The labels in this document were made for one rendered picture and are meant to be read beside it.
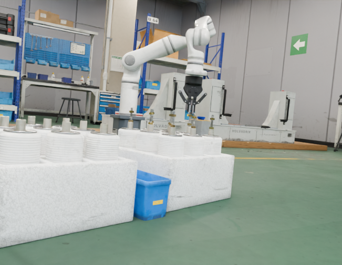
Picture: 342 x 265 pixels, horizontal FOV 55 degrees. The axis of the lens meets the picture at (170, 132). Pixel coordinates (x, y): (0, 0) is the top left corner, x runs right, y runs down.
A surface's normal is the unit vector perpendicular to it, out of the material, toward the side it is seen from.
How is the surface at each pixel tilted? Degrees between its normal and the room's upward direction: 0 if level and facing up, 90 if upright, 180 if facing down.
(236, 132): 90
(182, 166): 90
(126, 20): 90
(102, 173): 90
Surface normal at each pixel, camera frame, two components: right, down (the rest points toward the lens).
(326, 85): -0.86, -0.05
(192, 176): 0.73, 0.10
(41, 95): 0.51, 0.09
